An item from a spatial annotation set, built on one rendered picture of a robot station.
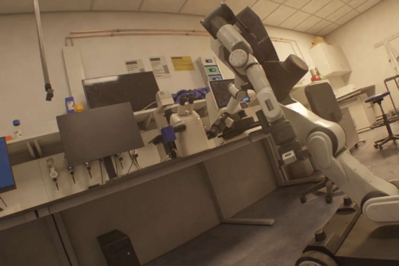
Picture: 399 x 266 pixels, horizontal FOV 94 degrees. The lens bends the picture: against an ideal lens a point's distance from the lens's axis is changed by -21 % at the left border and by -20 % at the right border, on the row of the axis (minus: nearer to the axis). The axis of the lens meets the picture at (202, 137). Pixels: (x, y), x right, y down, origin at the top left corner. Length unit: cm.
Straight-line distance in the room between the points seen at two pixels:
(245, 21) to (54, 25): 210
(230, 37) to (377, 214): 93
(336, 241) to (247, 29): 104
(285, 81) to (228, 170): 168
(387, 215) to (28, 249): 218
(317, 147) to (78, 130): 137
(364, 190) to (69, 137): 160
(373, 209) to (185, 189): 171
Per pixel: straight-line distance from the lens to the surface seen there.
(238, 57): 95
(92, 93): 211
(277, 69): 107
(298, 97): 356
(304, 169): 313
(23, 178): 206
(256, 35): 119
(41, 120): 228
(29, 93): 240
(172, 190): 220
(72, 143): 156
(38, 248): 207
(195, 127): 149
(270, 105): 86
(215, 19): 111
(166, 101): 172
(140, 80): 227
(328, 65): 558
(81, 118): 162
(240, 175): 268
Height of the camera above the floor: 71
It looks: 5 degrees up
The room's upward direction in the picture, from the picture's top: 20 degrees counter-clockwise
